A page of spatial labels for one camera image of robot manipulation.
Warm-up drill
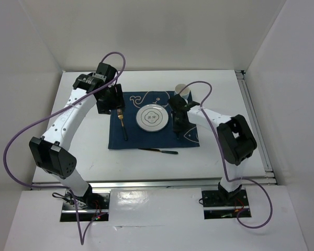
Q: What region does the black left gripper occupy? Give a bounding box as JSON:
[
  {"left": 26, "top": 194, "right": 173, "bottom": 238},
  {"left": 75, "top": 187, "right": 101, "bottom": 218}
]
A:
[{"left": 96, "top": 83, "right": 126, "bottom": 115}]

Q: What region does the gold fork dark handle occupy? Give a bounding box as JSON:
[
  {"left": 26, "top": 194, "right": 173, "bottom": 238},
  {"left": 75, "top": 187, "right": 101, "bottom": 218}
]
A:
[{"left": 117, "top": 109, "right": 128, "bottom": 141}]

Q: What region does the blue fabric placemat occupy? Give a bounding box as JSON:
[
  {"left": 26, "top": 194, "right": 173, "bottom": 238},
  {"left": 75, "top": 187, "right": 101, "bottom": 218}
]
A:
[{"left": 108, "top": 91, "right": 200, "bottom": 150}]

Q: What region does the gold knife dark handle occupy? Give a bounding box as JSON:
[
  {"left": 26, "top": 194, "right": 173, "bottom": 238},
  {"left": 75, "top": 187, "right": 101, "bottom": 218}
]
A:
[{"left": 140, "top": 149, "right": 178, "bottom": 155}]

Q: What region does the white round plate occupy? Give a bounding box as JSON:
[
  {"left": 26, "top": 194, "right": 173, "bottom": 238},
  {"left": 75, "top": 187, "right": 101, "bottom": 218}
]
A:
[{"left": 136, "top": 104, "right": 169, "bottom": 132}]

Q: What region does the white and blue mug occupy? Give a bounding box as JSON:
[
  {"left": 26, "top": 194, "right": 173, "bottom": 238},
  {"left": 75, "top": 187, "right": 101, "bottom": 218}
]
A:
[{"left": 174, "top": 84, "right": 191, "bottom": 100}]

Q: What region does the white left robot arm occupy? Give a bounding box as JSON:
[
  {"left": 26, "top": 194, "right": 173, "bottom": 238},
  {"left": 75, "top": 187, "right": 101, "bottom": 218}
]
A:
[{"left": 29, "top": 62, "right": 125, "bottom": 209}]

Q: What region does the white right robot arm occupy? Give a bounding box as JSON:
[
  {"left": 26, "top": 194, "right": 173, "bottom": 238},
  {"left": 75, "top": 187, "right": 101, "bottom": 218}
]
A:
[{"left": 168, "top": 95, "right": 257, "bottom": 205}]

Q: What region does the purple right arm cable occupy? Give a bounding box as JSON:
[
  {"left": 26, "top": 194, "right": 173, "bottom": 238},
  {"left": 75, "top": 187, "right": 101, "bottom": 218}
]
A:
[{"left": 179, "top": 81, "right": 274, "bottom": 230}]

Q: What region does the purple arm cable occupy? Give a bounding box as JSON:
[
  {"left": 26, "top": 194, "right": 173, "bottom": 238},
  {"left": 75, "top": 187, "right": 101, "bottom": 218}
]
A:
[
  {"left": 179, "top": 81, "right": 274, "bottom": 230},
  {"left": 3, "top": 52, "right": 127, "bottom": 245}
]

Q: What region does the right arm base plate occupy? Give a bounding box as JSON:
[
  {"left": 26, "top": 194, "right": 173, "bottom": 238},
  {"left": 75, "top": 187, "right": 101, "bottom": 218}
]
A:
[{"left": 198, "top": 189, "right": 252, "bottom": 220}]

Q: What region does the aluminium right side rail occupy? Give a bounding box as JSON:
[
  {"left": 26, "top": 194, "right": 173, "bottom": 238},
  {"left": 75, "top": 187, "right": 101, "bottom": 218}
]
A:
[{"left": 235, "top": 70, "right": 277, "bottom": 184}]

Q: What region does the aluminium rail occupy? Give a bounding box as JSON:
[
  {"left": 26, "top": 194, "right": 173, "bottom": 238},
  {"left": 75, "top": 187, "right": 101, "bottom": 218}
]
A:
[
  {"left": 33, "top": 173, "right": 277, "bottom": 189},
  {"left": 235, "top": 70, "right": 277, "bottom": 184}
]

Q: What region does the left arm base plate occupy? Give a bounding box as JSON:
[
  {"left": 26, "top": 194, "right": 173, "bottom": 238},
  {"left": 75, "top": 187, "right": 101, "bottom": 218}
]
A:
[{"left": 52, "top": 191, "right": 110, "bottom": 222}]

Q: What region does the aluminium front rail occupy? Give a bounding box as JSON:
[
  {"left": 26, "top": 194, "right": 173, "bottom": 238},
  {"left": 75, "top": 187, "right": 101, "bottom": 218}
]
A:
[{"left": 33, "top": 173, "right": 277, "bottom": 189}]

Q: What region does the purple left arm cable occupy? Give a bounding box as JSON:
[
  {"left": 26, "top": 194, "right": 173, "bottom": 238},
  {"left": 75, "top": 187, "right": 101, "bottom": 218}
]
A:
[{"left": 3, "top": 52, "right": 127, "bottom": 245}]

